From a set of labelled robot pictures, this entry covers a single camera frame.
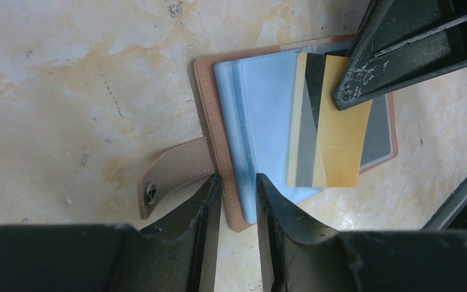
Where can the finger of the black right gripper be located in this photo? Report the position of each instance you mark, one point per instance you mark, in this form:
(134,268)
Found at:
(401,43)

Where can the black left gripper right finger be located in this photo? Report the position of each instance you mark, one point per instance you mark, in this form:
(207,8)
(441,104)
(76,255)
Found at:
(300,253)

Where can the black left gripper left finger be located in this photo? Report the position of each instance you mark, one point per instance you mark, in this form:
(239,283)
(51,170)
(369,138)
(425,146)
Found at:
(176,253)

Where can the gold VIP credit card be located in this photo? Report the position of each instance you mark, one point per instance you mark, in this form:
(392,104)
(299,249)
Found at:
(325,146)

